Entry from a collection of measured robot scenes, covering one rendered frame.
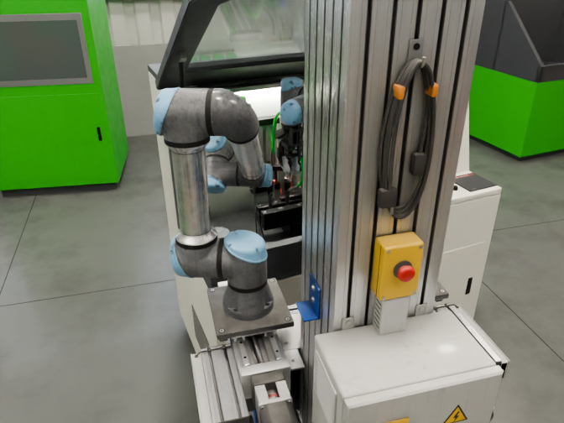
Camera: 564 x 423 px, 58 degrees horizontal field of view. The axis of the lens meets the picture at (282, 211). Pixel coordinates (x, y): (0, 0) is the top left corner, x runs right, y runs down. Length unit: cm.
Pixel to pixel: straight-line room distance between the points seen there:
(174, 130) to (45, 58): 331
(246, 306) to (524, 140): 440
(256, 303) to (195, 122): 55
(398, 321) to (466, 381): 18
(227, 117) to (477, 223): 160
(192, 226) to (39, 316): 218
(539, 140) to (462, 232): 326
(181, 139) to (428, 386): 78
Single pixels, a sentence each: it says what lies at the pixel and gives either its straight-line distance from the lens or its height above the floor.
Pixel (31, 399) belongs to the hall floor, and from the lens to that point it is 295.
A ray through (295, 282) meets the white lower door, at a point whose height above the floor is 76.
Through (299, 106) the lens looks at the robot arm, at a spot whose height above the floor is 156.
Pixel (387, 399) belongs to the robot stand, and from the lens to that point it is 105.
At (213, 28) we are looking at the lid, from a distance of 170.
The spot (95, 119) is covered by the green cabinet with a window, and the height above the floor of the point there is 67.
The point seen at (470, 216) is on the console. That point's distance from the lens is 249.
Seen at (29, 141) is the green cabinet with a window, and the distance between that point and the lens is 477.
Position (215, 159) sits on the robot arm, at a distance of 162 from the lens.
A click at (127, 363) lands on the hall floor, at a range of 296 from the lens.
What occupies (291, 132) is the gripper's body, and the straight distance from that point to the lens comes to 176.
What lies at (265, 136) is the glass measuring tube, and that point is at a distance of 236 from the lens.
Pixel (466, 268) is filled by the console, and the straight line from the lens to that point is 266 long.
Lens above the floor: 201
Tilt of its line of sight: 28 degrees down
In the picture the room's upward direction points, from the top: straight up
